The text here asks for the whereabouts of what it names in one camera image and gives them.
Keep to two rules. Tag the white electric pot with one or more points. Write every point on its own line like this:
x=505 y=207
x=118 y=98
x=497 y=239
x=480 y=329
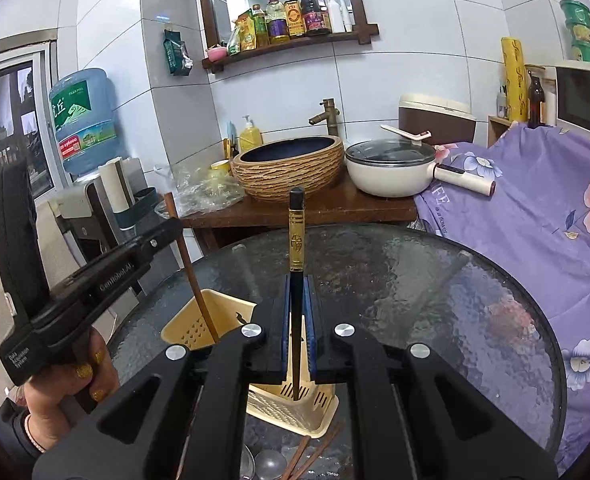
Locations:
x=390 y=177

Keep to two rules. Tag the brown wooden chopstick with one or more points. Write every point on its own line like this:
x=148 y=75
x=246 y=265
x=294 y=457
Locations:
x=191 y=271

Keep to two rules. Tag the brown sauce bottle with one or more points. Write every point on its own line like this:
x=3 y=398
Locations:
x=294 y=17

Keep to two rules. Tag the dark green wall holder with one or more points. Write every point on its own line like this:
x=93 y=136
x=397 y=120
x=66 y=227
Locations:
x=142 y=205

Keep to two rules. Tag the metal spoon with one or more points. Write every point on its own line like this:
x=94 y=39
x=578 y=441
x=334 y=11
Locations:
x=247 y=466
x=270 y=466

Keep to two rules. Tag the white microwave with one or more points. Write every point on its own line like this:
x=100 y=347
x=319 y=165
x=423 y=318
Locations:
x=585 y=100

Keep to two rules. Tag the yellow cup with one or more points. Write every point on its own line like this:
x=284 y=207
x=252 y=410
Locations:
x=221 y=167

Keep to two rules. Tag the brown glass bottle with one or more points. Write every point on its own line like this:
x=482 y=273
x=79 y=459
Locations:
x=536 y=105

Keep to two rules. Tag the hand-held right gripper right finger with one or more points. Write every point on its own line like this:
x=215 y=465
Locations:
x=309 y=320

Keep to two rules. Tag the small wooden box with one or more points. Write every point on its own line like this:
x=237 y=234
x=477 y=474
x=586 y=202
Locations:
x=497 y=132

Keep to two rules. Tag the yellow seasoning packet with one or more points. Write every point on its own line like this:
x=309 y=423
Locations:
x=246 y=32

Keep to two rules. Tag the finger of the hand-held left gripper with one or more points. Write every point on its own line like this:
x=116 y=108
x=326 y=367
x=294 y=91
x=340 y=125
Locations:
x=160 y=240

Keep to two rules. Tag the wooden mirror shelf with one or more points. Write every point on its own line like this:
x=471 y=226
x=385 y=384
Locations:
x=285 y=46

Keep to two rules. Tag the purple floral cloth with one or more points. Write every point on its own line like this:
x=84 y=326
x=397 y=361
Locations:
x=525 y=220

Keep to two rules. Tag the beige plastic utensil holder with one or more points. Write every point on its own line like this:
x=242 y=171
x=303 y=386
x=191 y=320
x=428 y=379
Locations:
x=285 y=417

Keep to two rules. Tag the blue water jug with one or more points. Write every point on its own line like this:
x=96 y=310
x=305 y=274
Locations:
x=85 y=120

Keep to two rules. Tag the clear plastic bag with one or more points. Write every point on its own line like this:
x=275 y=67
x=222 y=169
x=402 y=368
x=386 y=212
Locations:
x=200 y=192

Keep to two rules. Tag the yellow wrap roll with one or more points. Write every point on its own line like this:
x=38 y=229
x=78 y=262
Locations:
x=514 y=80

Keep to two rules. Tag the person's left forearm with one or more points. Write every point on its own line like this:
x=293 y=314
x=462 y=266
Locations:
x=10 y=432

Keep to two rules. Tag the white rice paddle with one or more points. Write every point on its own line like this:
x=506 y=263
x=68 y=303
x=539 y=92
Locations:
x=405 y=133

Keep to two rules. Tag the dark wooden counter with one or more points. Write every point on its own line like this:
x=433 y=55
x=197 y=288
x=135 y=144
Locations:
x=355 y=207

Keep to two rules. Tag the green bottle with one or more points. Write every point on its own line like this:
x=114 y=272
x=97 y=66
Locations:
x=259 y=27

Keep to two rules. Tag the woven-look basin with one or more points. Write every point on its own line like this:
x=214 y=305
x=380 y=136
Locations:
x=287 y=175

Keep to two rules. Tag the yellow dish soap bottle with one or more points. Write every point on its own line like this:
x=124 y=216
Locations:
x=250 y=137

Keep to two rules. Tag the grey water dispenser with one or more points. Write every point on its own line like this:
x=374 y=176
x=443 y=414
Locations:
x=87 y=220

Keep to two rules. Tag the brown and white rice cooker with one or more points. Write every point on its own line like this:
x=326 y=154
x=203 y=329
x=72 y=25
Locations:
x=445 y=120

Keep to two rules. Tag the pink bowl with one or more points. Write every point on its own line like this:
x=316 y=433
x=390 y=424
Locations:
x=217 y=53

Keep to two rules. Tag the window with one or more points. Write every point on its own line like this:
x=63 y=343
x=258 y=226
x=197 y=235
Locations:
x=10 y=115

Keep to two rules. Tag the green and white packet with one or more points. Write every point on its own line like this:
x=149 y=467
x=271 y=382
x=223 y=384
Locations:
x=233 y=42

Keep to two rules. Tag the white paper cup tube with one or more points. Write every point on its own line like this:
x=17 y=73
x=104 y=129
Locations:
x=115 y=190

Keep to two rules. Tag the small clear bottle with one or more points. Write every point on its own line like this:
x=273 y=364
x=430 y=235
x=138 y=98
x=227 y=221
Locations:
x=502 y=102

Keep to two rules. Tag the dark soy sauce bottle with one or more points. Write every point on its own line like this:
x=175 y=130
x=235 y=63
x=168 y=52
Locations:
x=315 y=12

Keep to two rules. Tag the oil bottle with purple label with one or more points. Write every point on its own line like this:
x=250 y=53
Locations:
x=277 y=22

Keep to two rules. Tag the white bottle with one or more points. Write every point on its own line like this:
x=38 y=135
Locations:
x=336 y=15
x=349 y=17

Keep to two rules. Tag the bronze faucet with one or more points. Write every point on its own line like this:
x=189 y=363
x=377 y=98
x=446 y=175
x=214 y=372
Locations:
x=329 y=115

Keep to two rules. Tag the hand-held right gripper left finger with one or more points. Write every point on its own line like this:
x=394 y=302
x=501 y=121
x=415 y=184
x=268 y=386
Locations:
x=288 y=320

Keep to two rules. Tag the person's left hand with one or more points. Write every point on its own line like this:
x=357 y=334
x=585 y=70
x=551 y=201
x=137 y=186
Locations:
x=60 y=395

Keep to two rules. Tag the black chopstick with gold band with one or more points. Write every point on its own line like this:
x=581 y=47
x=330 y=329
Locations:
x=295 y=230

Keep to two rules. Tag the blue brush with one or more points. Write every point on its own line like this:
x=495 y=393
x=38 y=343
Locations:
x=230 y=135

